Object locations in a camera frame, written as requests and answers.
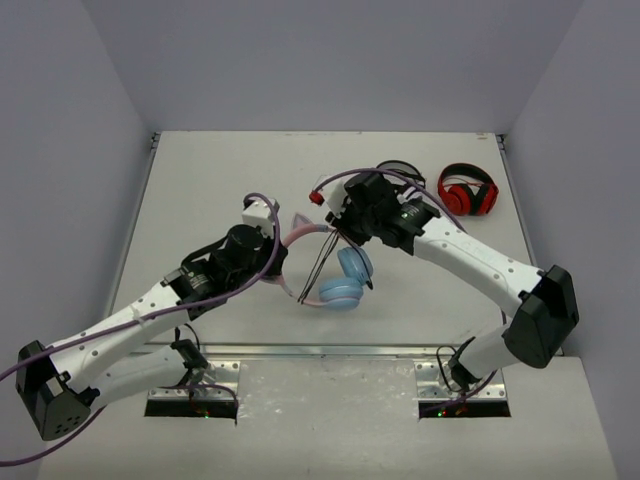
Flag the thin black headphone cable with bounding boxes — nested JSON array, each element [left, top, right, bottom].
[[297, 227, 375, 305]]

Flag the pink blue cat-ear headphones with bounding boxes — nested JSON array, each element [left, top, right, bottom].
[[265, 213, 374, 311]]

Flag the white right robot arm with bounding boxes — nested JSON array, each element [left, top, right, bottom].
[[309, 168, 579, 391]]

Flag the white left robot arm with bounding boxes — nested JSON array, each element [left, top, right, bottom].
[[16, 224, 280, 441]]

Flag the white black headphones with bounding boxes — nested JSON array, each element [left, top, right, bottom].
[[377, 159, 426, 195]]

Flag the red black headphones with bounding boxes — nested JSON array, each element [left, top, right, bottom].
[[437, 163, 499, 216]]

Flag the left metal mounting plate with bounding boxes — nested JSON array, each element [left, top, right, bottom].
[[147, 358, 241, 402]]

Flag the metal mounting plate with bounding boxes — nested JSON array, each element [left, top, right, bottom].
[[147, 358, 241, 402], [413, 359, 507, 401]]

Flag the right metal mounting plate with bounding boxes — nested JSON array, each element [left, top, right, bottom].
[[413, 359, 507, 401]]

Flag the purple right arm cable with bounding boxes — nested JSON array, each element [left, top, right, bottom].
[[314, 168, 506, 401]]

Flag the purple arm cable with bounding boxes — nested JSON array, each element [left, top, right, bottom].
[[314, 168, 506, 401], [0, 192, 281, 464]]

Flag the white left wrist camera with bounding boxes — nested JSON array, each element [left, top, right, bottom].
[[241, 195, 280, 239]]

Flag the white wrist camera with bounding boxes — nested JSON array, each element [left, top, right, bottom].
[[241, 195, 280, 239], [308, 176, 348, 218]]

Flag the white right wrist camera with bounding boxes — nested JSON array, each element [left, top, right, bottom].
[[308, 176, 348, 218]]

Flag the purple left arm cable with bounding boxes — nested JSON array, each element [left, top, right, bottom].
[[0, 192, 281, 464]]

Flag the metal table edge rail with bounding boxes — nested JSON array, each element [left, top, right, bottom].
[[124, 341, 506, 359]]

